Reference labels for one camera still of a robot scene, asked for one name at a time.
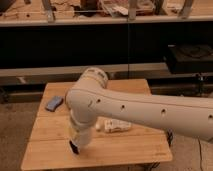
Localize blue sponge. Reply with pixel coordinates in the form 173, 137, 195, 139
45, 96, 63, 112

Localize black box on shelf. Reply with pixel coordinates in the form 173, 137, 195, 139
165, 45, 213, 74

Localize wooden table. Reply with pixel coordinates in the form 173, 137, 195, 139
21, 82, 172, 171

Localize white plastic bottle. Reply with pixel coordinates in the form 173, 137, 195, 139
95, 119, 132, 133

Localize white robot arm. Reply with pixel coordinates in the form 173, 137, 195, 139
66, 67, 213, 143

